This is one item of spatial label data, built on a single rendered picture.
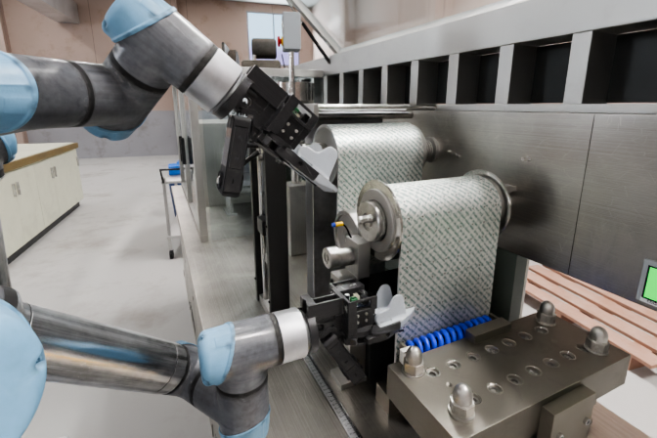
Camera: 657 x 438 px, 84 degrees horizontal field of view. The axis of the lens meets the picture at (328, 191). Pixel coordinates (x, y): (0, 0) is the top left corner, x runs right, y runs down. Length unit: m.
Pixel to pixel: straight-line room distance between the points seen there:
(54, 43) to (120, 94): 11.88
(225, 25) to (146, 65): 11.46
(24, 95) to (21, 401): 0.26
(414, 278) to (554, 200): 0.32
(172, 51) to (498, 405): 0.65
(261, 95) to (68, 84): 0.21
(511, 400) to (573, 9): 0.65
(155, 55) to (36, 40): 12.04
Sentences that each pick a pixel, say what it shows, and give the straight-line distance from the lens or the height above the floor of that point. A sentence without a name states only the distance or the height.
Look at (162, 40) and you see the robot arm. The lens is 0.49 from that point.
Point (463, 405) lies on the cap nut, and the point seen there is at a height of 1.05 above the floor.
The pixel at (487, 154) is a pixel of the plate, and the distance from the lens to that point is 0.91.
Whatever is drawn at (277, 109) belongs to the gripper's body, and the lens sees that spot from 0.52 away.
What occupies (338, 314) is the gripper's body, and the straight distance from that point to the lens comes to 0.60.
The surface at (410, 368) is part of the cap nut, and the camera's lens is 0.66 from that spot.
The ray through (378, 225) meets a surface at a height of 1.25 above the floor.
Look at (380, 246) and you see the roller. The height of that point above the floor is 1.21.
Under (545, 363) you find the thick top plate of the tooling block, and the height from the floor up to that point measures 1.03.
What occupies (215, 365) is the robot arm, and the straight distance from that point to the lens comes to 0.55.
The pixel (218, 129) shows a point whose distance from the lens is 1.52.
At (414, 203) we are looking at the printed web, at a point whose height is 1.29.
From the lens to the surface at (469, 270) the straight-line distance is 0.77.
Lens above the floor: 1.45
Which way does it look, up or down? 13 degrees down
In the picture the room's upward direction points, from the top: straight up
